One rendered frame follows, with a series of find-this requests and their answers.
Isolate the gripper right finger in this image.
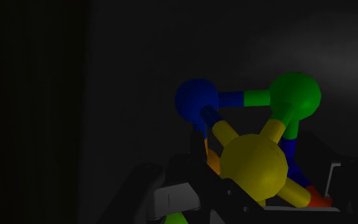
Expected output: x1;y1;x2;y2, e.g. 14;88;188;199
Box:
323;157;358;224

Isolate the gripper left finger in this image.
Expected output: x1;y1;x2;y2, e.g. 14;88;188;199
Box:
99;130;261;224

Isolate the multicoloured ball and stick toy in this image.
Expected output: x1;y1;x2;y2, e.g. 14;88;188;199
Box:
164;71;333;224

